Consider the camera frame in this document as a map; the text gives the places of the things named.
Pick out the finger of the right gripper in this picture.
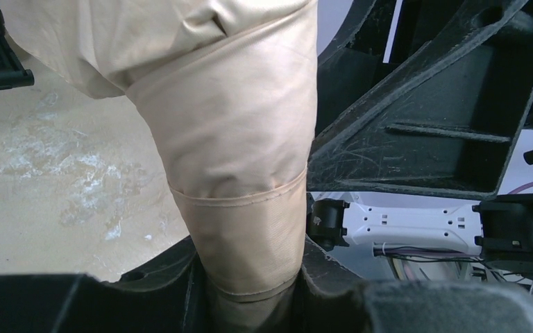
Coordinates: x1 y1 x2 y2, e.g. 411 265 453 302
307 1 533 200

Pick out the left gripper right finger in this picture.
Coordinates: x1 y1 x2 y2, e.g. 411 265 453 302
294 239 533 332

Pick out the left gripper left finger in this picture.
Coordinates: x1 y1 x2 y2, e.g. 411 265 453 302
0 238 207 332

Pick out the beige umbrella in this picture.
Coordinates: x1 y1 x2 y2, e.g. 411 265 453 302
0 1 318 332

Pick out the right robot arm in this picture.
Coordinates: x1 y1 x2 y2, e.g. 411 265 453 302
307 1 533 273

